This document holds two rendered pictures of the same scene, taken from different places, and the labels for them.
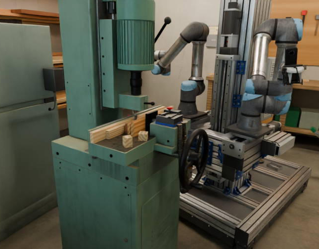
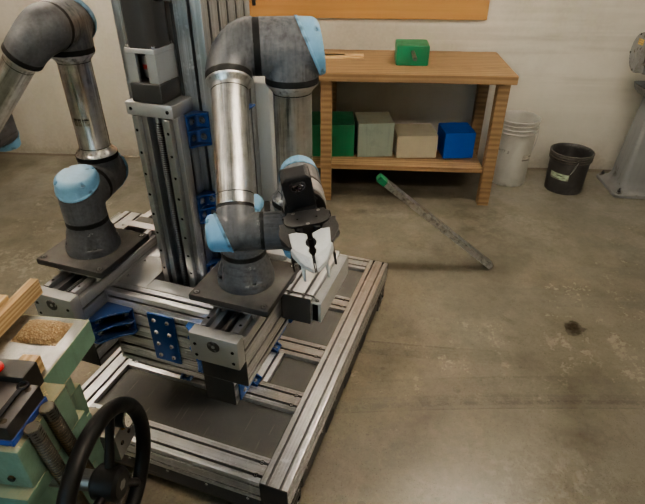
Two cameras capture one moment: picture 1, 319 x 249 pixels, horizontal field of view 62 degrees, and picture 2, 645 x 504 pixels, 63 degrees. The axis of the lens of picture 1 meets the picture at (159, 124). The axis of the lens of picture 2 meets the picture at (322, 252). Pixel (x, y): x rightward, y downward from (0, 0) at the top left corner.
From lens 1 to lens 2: 0.64 m
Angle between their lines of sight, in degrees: 27
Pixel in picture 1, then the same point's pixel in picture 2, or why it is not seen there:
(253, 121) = (252, 271)
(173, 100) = not seen: hidden behind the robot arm
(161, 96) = (55, 115)
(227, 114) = (193, 244)
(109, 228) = not seen: outside the picture
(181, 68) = not seen: hidden behind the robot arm
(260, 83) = (241, 228)
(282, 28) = (275, 52)
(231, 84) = (184, 176)
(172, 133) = (16, 463)
